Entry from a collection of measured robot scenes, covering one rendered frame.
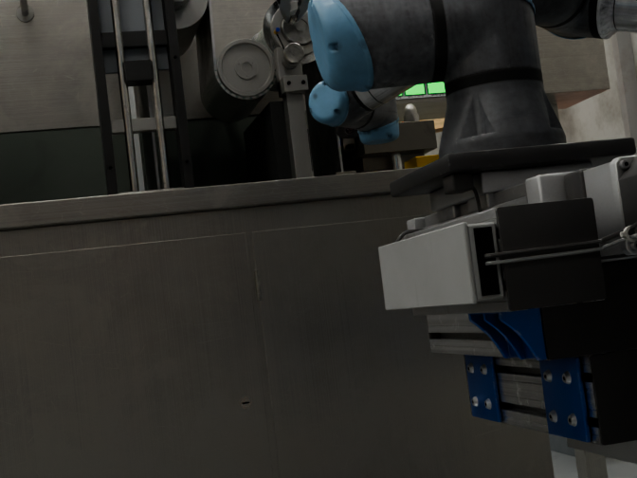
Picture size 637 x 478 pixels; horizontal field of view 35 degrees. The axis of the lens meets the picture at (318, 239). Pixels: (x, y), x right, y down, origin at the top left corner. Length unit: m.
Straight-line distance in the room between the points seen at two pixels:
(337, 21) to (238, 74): 0.96
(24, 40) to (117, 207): 0.79
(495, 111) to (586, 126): 5.99
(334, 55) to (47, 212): 0.73
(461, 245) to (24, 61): 1.71
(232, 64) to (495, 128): 1.05
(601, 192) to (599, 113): 6.05
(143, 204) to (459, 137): 0.73
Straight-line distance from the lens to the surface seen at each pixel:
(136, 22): 2.03
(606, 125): 6.93
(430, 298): 0.96
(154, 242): 1.79
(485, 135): 1.18
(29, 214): 1.76
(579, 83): 2.76
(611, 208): 0.94
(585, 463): 2.89
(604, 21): 1.71
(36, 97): 2.43
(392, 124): 1.86
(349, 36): 1.19
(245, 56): 2.14
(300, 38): 2.16
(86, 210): 1.76
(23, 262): 1.78
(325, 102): 1.73
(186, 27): 2.15
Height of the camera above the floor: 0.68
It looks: 4 degrees up
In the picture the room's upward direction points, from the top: 7 degrees counter-clockwise
